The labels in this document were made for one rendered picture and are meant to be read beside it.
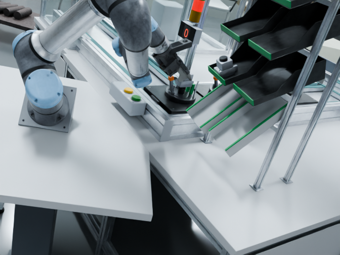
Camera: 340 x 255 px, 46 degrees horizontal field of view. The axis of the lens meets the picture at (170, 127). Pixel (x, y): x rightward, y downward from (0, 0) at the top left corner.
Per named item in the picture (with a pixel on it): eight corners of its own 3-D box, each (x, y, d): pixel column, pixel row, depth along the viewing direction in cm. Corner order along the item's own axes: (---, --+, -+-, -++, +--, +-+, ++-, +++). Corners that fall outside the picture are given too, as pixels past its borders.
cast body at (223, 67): (219, 79, 144) (218, 62, 140) (214, 74, 147) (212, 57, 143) (240, 72, 146) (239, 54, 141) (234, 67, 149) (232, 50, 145)
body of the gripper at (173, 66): (162, 71, 170) (148, 52, 161) (176, 57, 170) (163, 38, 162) (171, 78, 165) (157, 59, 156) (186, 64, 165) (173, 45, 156)
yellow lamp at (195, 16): (192, 22, 181) (195, 11, 179) (186, 18, 185) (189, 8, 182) (201, 23, 184) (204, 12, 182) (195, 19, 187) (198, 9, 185)
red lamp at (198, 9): (195, 11, 179) (198, 0, 177) (189, 8, 182) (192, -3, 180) (204, 12, 182) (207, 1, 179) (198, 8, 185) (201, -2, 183)
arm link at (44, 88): (34, 119, 139) (30, 107, 126) (23, 84, 141) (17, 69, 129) (68, 109, 143) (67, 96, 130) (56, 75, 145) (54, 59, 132)
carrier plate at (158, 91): (170, 116, 164) (171, 111, 163) (142, 89, 180) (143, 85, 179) (214, 112, 178) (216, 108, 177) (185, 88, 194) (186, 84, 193)
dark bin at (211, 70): (224, 86, 141) (222, 68, 136) (208, 71, 151) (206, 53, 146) (292, 61, 146) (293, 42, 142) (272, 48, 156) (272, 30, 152)
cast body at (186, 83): (179, 87, 172) (183, 72, 169) (174, 83, 175) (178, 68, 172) (195, 86, 177) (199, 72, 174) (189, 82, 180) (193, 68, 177)
